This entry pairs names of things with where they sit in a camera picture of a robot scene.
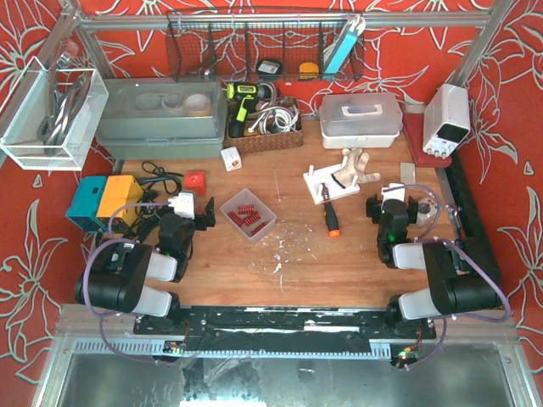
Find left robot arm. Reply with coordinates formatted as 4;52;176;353
75;199;216;319

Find orange black screwdriver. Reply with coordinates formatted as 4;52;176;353
321;183;341;237

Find small white eraser block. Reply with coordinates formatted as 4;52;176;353
400;162;416;184

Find yellow tape measure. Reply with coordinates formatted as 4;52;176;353
299;62;320;81

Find green black cordless drill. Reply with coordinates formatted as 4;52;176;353
227;82;272;138

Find teal box device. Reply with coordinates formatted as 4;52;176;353
65;176;107;232

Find white plastic toolbox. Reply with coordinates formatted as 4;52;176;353
319;92;403;149

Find black wire basket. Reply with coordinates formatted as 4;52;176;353
165;7;365;81

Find white power supply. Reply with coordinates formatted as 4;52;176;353
422;84;471;159

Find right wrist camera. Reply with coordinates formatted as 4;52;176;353
381;182;406;202

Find red spring in bin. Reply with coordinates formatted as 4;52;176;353
224;203;270;237

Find beige work glove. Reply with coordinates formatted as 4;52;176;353
332;148;381;189

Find white cube adapter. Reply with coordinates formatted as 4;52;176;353
221;147;242;172

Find black tape measure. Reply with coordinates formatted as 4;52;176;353
255;59;283;81

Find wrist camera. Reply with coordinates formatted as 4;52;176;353
381;182;406;202
168;191;196;220

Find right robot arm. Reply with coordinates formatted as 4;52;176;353
366;194;510;336

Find flexible metal hose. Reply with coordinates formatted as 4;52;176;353
249;84;281;135

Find yellow box device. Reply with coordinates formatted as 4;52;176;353
97;175;143;234

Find translucent spring bin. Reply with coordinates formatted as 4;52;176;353
220;188;277;244

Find red cube block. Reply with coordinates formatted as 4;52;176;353
183;170;207;197

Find white cable coil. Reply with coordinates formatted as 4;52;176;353
262;106;300;133

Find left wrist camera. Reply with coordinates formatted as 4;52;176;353
168;191;196;220

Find woven wicker basket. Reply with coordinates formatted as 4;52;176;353
224;118;304;154

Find white peg board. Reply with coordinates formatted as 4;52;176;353
303;157;361;205

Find black power cables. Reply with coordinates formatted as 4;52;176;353
120;160;186;238

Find blue hex key holder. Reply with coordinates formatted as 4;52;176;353
322;14;367;81

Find clear acrylic bin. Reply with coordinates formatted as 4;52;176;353
1;58;109;171

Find grey storage box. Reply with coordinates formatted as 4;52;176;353
96;78;227;160

